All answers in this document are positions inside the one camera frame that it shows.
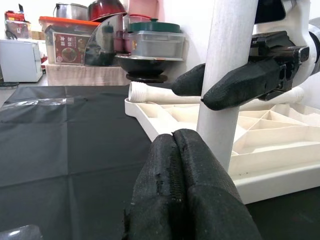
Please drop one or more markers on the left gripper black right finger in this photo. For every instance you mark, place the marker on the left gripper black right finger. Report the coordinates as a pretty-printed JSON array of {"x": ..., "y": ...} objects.
[{"x": 212, "y": 200}]

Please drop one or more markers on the clear container with green lid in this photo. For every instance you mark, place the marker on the clear container with green lid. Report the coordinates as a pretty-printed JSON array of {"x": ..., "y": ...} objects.
[{"x": 157, "y": 42}]

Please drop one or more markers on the printed box with orange lid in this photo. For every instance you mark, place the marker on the printed box with orange lid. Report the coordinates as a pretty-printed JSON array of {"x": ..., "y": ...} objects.
[{"x": 67, "y": 47}]

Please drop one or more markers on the beige cloth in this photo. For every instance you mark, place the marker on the beige cloth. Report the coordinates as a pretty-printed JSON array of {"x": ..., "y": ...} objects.
[{"x": 82, "y": 75}]

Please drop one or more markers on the black tablecloth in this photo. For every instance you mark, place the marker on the black tablecloth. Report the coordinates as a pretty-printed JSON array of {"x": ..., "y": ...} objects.
[{"x": 75, "y": 150}]

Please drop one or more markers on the stainless steel pot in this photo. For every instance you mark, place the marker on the stainless steel pot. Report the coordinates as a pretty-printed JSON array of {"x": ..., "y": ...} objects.
[{"x": 71, "y": 11}]

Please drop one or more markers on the clear jar with red band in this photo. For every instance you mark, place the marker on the clear jar with red band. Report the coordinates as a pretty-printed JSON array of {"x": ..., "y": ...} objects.
[{"x": 145, "y": 10}]

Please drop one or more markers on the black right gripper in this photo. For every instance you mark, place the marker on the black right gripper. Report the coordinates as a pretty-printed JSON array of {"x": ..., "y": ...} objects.
[{"x": 287, "y": 55}]

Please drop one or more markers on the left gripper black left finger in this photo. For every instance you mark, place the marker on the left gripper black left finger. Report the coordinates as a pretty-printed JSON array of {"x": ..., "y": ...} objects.
[{"x": 157, "y": 200}]

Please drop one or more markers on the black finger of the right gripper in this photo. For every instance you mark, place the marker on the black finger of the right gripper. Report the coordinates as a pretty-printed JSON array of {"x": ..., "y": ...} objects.
[{"x": 190, "y": 82}]

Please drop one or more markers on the white appliance cabinet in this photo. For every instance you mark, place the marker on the white appliance cabinet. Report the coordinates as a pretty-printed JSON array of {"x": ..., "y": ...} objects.
[{"x": 17, "y": 60}]

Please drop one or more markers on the clear tape patch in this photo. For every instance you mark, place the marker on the clear tape patch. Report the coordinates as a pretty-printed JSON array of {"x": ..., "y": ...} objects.
[
  {"x": 30, "y": 103},
  {"x": 17, "y": 233}
]

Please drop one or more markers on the white plastic children tabletop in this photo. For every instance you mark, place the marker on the white plastic children tabletop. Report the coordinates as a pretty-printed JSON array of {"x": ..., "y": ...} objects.
[{"x": 275, "y": 155}]

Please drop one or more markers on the red metal bowl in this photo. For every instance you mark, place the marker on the red metal bowl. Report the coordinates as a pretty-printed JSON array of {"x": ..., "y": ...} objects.
[{"x": 107, "y": 8}]

